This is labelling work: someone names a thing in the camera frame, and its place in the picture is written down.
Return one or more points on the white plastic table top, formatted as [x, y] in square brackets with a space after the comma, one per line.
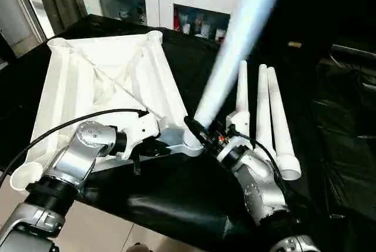
[88, 87]

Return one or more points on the white plastic table leg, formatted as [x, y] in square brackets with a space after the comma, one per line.
[235, 43]
[279, 117]
[242, 87]
[262, 102]

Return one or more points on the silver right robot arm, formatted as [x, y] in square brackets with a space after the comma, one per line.
[261, 193]

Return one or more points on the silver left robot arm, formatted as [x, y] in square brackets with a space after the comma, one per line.
[79, 152]

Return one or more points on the black plastic mat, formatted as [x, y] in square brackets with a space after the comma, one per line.
[176, 199]

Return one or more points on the grey robot foot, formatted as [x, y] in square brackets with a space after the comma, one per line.
[138, 247]

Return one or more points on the small white cup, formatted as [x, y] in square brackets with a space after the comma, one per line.
[187, 27]
[220, 34]

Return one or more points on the white jar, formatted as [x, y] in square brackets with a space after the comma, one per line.
[205, 30]

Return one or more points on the red box in cabinet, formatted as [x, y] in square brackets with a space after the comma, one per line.
[176, 18]

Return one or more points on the small white label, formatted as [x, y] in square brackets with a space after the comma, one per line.
[294, 44]

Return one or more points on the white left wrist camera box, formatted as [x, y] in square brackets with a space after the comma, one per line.
[141, 131]

